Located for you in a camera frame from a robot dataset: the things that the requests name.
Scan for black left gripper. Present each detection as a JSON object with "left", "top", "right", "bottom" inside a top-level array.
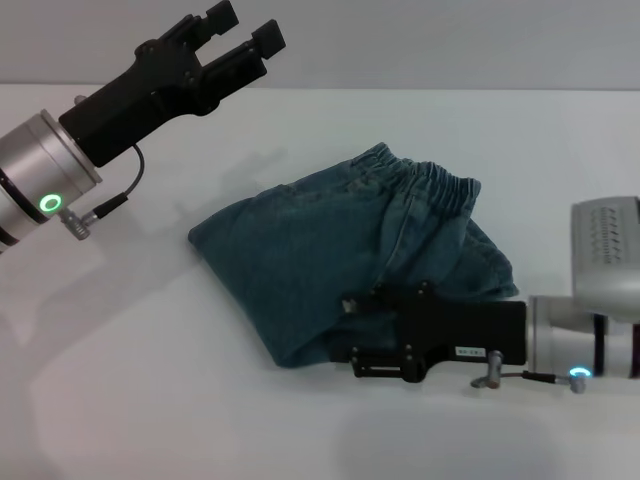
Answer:
[{"left": 58, "top": 0, "right": 287, "bottom": 169}]

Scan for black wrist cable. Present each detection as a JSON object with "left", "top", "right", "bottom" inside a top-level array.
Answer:
[
  {"left": 59, "top": 142, "right": 146, "bottom": 241},
  {"left": 469, "top": 349, "right": 594, "bottom": 395}
]

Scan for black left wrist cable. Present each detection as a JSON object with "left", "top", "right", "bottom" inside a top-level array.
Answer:
[{"left": 59, "top": 142, "right": 146, "bottom": 241}]

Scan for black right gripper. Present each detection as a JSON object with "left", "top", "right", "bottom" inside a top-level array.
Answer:
[{"left": 341, "top": 282, "right": 529, "bottom": 385}]

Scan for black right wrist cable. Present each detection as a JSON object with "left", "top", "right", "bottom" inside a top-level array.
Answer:
[{"left": 469, "top": 349, "right": 594, "bottom": 395}]

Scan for blue denim shorts with print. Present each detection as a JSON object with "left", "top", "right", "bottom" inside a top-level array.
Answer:
[{"left": 187, "top": 142, "right": 521, "bottom": 371}]

